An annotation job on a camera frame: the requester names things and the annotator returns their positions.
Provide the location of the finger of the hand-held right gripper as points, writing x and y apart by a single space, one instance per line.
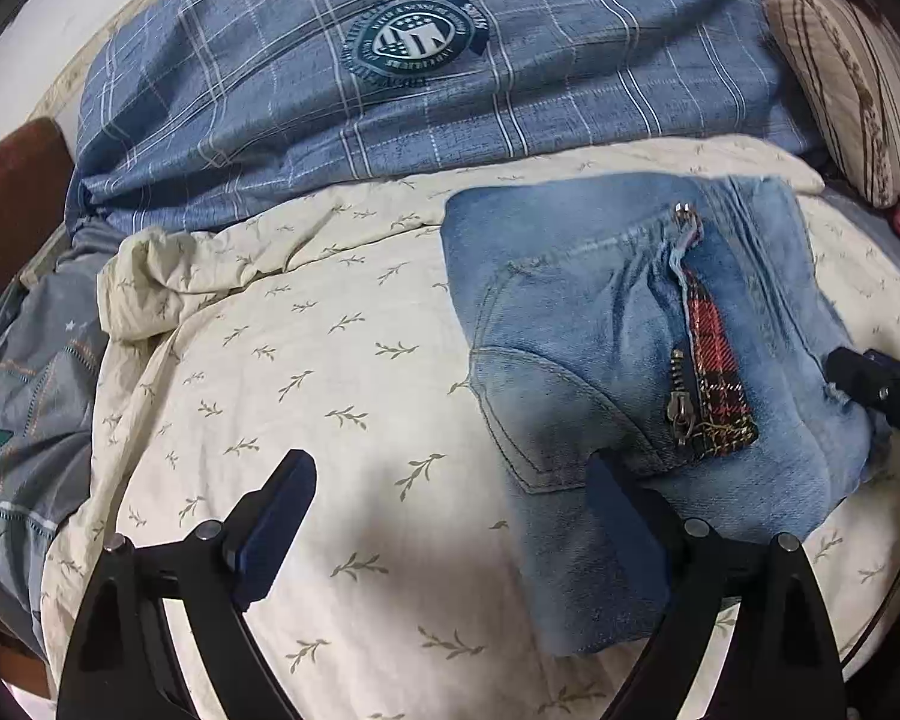
870 382

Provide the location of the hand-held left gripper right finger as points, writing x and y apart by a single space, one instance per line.
622 532

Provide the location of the blue plaid quilt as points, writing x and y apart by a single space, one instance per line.
270 90

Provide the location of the cream leaf print blanket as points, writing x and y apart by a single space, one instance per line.
307 330

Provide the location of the blue denim pants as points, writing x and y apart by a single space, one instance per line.
570 360

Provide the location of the striped floral pillow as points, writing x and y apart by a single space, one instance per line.
847 90

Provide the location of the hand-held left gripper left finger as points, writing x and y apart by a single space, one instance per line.
270 532

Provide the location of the grey star print bedsheet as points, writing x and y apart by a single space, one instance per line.
37 390

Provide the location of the brown headboard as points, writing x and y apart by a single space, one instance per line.
15 202

